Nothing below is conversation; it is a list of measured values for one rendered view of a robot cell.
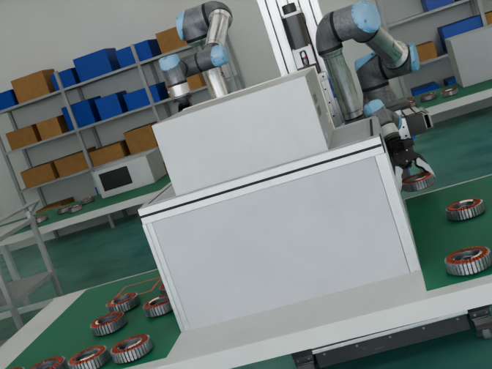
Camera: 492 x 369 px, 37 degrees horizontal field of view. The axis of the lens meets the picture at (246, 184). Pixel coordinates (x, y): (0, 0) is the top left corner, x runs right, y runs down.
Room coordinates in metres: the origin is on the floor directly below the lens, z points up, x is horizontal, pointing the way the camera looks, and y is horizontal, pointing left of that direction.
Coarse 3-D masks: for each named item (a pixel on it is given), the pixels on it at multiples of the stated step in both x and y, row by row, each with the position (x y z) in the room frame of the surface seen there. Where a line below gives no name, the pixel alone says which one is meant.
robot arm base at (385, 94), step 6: (384, 84) 3.06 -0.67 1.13; (366, 90) 3.07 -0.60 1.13; (372, 90) 3.06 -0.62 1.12; (378, 90) 3.05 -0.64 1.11; (384, 90) 3.05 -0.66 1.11; (390, 90) 3.07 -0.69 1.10; (366, 96) 3.08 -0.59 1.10; (372, 96) 3.06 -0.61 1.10; (378, 96) 3.05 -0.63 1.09; (384, 96) 3.04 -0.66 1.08; (390, 96) 3.06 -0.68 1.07; (396, 96) 3.08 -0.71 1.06; (366, 102) 3.08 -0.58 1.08; (384, 102) 3.03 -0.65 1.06; (390, 102) 3.04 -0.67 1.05; (396, 102) 3.05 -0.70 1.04
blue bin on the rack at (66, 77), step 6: (60, 72) 9.03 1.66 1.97; (66, 72) 9.02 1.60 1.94; (72, 72) 9.02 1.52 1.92; (54, 78) 9.05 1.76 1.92; (66, 78) 9.02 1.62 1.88; (72, 78) 9.01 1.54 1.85; (78, 78) 9.13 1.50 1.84; (54, 84) 9.06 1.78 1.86; (66, 84) 9.03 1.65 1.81; (72, 84) 9.01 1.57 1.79
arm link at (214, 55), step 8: (208, 8) 3.11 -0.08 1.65; (216, 8) 3.07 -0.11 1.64; (224, 8) 3.07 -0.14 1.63; (208, 16) 3.11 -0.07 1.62; (216, 16) 3.03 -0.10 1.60; (224, 16) 3.04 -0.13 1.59; (232, 16) 3.10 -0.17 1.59; (216, 24) 2.97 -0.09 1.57; (224, 24) 2.99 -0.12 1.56; (208, 32) 2.94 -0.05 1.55; (216, 32) 2.91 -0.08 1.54; (224, 32) 2.94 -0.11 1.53; (208, 40) 2.87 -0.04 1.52; (216, 40) 2.85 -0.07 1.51; (224, 40) 2.91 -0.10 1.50; (208, 48) 2.80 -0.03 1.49; (216, 48) 2.78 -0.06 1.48; (224, 48) 2.80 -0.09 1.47; (200, 56) 2.79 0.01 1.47; (208, 56) 2.78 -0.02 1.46; (216, 56) 2.77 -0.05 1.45; (224, 56) 2.77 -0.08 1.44; (200, 64) 2.79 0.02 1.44; (208, 64) 2.79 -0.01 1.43; (216, 64) 2.79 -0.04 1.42
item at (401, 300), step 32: (352, 288) 1.88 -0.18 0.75; (384, 288) 1.80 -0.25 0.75; (416, 288) 1.73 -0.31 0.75; (448, 288) 1.67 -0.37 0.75; (480, 288) 1.62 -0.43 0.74; (32, 320) 2.70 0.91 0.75; (256, 320) 1.89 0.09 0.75; (288, 320) 1.81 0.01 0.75; (320, 320) 1.74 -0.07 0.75; (352, 320) 1.69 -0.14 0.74; (384, 320) 1.67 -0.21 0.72; (416, 320) 1.65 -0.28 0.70; (0, 352) 2.41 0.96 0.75; (192, 352) 1.81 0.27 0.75; (224, 352) 1.75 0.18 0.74; (256, 352) 1.74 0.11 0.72; (288, 352) 1.72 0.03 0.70
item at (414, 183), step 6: (414, 174) 2.55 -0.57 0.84; (420, 174) 2.54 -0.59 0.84; (426, 174) 2.51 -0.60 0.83; (432, 174) 2.49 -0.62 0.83; (402, 180) 2.55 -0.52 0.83; (408, 180) 2.53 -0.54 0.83; (414, 180) 2.52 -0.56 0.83; (420, 180) 2.46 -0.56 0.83; (426, 180) 2.46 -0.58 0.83; (432, 180) 2.48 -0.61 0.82; (408, 186) 2.48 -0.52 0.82; (414, 186) 2.46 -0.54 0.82; (420, 186) 2.46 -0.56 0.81; (426, 186) 2.46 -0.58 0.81
